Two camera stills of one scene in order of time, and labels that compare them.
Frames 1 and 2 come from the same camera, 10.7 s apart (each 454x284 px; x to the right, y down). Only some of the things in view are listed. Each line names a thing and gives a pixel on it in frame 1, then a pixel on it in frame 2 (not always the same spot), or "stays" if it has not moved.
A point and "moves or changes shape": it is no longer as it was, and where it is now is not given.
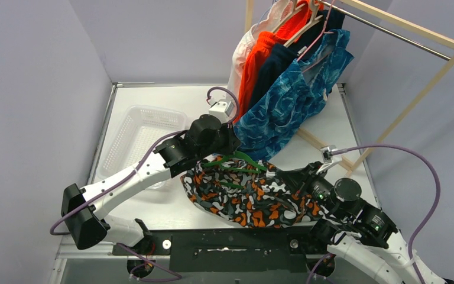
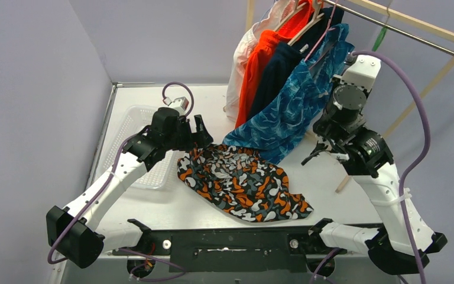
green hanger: [258, 165] to [379, 38]
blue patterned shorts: [295, 94] stays
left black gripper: [231, 138] to [190, 133]
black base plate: [271, 250] stays
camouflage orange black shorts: [246, 192] moves or changes shape
